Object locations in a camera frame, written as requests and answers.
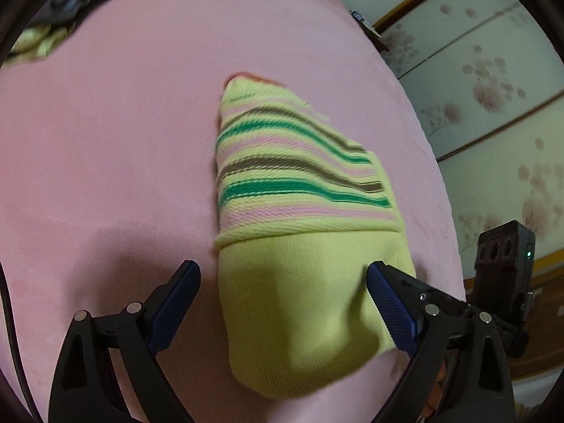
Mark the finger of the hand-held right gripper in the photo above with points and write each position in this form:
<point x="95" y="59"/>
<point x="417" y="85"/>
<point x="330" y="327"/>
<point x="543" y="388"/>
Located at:
<point x="434" y="293"/>

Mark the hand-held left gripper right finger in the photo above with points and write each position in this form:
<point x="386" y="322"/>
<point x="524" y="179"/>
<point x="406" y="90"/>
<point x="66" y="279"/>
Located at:
<point x="392" y="308"/>

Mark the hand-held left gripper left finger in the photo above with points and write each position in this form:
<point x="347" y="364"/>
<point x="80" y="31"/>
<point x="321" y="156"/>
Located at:
<point x="174" y="308"/>

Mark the yellow striped knit cardigan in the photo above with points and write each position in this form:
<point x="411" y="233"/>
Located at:
<point x="304" y="238"/>

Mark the floral sliding door wardrobe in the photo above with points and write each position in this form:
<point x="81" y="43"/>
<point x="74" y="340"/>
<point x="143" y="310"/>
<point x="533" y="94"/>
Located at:
<point x="476" y="75"/>

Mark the dark wooden nightstand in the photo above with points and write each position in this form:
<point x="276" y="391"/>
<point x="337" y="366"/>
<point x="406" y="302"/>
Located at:
<point x="372" y="31"/>

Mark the folded light green garment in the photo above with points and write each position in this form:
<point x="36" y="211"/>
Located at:
<point x="42" y="42"/>

